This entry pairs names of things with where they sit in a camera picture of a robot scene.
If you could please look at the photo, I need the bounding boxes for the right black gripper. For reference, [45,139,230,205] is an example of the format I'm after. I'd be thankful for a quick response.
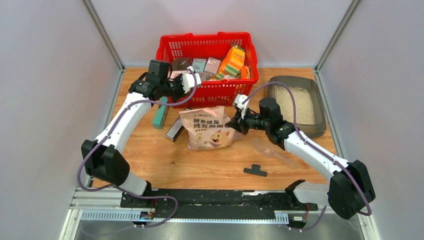
[226,105,270,136]

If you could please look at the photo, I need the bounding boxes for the pink cat litter bag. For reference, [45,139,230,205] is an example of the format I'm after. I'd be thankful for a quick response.
[179,106,242,151]

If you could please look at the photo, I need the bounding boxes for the clear plastic scoop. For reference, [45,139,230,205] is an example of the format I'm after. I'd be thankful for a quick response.
[251,137,299,169]

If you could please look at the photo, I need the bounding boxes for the black bag clip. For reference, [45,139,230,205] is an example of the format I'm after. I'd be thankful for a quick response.
[243,164,268,177]

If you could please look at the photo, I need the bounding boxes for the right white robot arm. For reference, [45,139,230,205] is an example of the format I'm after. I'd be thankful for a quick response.
[226,94,376,220]

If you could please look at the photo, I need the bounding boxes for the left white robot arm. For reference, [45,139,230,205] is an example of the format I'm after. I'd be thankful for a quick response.
[76,59,202,208]

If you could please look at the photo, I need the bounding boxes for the pink white box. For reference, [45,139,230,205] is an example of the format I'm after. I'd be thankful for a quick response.
[169,70,187,79]

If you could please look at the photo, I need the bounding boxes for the teal small box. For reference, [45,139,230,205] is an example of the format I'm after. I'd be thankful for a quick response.
[191,58,207,72]

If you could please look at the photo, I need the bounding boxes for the teal rectangular box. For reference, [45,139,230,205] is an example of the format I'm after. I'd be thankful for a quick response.
[152,105,169,129]

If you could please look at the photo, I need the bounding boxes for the black rectangular box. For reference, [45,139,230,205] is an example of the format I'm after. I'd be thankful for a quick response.
[165,116,185,143]

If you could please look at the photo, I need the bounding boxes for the grey pink small box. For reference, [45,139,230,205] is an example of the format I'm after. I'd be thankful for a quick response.
[203,57,222,76]

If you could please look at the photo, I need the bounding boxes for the grey litter box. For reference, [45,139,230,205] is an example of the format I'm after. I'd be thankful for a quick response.
[267,75,327,138]

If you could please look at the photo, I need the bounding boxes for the brown round tin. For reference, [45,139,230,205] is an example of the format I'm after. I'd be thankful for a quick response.
[171,57,192,71]

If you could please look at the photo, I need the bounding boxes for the red plastic shopping basket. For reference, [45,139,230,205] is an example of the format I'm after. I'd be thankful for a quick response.
[155,32,259,109]

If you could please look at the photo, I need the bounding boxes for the orange item in basket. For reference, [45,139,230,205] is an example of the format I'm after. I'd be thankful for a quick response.
[239,65,250,79]

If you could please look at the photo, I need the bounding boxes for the orange striped sponge pack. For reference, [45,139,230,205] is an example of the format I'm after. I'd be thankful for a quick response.
[216,44,246,80]

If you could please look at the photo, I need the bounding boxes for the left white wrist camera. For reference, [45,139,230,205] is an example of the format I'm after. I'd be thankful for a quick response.
[181,66,202,94]

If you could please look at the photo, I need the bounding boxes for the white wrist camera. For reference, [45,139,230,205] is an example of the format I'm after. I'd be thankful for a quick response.
[181,66,202,94]
[233,94,249,119]

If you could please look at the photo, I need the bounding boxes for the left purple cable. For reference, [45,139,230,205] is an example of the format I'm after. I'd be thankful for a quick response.
[76,67,199,237]

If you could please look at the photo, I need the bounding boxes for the purple cable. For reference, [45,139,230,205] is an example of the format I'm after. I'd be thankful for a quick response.
[243,81,373,232]
[76,67,199,237]

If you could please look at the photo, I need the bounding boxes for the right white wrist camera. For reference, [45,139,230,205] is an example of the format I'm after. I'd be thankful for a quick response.
[233,94,249,119]

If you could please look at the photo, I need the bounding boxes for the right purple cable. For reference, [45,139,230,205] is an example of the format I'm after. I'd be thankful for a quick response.
[243,81,373,232]

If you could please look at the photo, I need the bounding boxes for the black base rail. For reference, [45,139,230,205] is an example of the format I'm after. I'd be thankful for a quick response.
[120,188,319,228]

